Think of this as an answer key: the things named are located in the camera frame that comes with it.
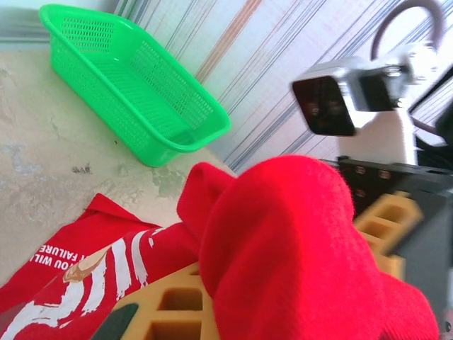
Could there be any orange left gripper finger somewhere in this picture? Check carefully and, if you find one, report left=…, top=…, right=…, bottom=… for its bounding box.
left=90, top=260, right=220, bottom=340

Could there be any red printed t-shirt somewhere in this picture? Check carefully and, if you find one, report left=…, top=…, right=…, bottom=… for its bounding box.
left=0, top=154, right=442, bottom=340

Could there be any green plastic basket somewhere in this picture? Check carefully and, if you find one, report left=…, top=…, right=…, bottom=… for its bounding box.
left=38, top=3, right=231, bottom=168

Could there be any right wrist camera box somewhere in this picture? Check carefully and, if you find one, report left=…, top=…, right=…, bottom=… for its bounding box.
left=290, top=44, right=442, bottom=166

